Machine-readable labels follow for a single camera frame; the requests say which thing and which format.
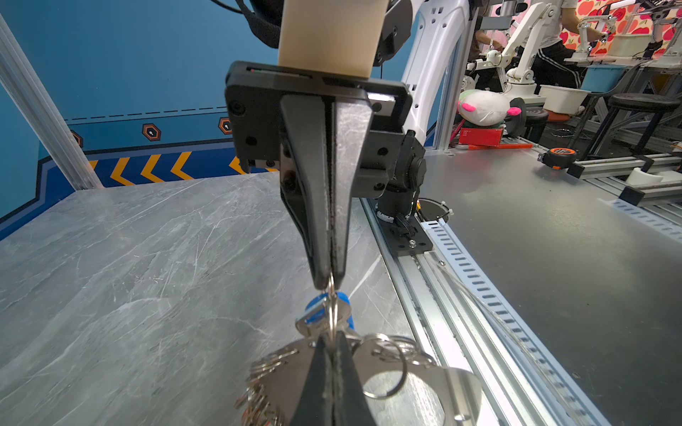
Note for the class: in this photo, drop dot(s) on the aluminium front rail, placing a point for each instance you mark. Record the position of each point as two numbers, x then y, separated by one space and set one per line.
453 326

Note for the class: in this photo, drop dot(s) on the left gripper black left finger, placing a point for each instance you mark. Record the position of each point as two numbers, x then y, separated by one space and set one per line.
315 407

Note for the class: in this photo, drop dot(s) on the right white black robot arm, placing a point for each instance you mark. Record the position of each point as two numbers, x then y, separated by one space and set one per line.
416 43

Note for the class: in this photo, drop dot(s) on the black round stool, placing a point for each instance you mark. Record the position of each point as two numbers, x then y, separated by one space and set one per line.
641 104

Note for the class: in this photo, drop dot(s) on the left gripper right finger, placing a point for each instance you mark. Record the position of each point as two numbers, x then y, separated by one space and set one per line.
349 406

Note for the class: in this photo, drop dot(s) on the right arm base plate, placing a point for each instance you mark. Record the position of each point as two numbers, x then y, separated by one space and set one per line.
405 236

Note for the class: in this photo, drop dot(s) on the metal keyring with chain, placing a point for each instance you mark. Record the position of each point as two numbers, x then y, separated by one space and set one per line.
386 365

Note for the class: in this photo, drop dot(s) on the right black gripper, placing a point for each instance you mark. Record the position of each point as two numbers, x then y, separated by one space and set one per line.
281 117

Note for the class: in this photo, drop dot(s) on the blue tag key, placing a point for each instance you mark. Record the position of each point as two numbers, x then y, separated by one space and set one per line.
316 319

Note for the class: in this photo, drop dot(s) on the white plush toy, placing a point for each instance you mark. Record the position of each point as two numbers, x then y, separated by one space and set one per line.
485 108

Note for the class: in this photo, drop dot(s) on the orange black tape measure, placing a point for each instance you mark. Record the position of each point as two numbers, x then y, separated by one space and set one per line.
558 158

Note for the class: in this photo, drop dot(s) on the white vented grille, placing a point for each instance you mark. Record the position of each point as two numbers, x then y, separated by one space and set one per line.
531 354

